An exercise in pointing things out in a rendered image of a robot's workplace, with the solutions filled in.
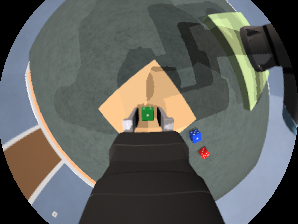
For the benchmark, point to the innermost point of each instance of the blue die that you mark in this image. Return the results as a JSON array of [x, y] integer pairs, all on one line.
[[195, 136]]

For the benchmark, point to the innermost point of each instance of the red die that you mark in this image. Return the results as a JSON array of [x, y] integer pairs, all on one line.
[[203, 152]]

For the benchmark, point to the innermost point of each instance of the orange flat mat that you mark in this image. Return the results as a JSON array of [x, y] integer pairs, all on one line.
[[150, 87]]

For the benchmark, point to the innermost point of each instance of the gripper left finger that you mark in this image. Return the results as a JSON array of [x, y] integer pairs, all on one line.
[[130, 123]]

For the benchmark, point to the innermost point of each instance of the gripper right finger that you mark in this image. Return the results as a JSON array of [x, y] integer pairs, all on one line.
[[166, 123]]

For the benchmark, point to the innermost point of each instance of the green die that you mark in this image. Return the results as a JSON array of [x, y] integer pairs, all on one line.
[[147, 113]]

